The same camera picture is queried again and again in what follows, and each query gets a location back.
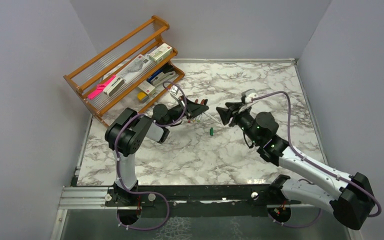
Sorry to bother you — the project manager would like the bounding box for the yellow sticky note block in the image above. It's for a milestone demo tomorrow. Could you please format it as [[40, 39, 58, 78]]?
[[137, 92, 149, 103]]

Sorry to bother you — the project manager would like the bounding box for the pink highlighter pack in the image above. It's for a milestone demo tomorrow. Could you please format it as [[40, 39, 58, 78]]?
[[87, 74, 116, 100]]

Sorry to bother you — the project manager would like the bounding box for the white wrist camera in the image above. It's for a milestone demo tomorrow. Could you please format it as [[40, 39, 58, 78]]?
[[240, 88, 258, 104], [169, 85, 182, 101]]

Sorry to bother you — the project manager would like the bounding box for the small white red box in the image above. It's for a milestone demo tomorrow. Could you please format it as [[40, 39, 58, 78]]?
[[137, 80, 156, 97]]

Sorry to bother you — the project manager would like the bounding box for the white black box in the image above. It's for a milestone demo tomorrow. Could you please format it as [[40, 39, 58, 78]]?
[[103, 76, 125, 97]]

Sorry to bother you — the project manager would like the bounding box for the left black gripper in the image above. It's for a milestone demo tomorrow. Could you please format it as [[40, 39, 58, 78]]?
[[163, 94, 209, 127]]

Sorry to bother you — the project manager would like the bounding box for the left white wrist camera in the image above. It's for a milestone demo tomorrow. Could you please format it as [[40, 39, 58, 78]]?
[[169, 85, 182, 101]]

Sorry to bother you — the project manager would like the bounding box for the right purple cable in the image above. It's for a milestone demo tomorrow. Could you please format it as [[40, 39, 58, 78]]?
[[249, 91, 382, 229]]

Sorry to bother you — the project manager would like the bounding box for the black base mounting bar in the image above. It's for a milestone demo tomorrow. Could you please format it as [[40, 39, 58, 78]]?
[[104, 184, 299, 207]]

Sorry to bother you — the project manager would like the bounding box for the blue black stapler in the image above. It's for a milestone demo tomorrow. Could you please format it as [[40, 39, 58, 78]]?
[[146, 63, 175, 87]]

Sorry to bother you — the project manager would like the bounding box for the aluminium frame rail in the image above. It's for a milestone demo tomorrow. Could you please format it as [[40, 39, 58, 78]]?
[[58, 186, 108, 210]]

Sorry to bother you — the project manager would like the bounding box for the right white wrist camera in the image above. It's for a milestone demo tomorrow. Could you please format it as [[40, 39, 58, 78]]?
[[240, 88, 258, 104]]

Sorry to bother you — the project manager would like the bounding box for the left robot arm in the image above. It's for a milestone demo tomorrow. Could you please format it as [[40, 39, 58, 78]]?
[[104, 97, 209, 206]]

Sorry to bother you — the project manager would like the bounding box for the white green box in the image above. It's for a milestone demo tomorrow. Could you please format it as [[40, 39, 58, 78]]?
[[149, 43, 173, 64]]

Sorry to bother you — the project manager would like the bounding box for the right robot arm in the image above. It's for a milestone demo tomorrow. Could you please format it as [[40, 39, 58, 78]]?
[[216, 102, 376, 230]]

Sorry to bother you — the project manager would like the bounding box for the wooden shelf rack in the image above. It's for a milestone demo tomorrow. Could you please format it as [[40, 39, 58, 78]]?
[[63, 15, 178, 127]]

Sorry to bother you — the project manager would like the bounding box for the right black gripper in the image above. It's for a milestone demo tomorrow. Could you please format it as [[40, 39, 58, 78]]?
[[217, 101, 261, 145]]

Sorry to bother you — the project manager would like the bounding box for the long white package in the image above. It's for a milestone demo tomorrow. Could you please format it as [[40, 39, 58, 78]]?
[[116, 54, 155, 83]]

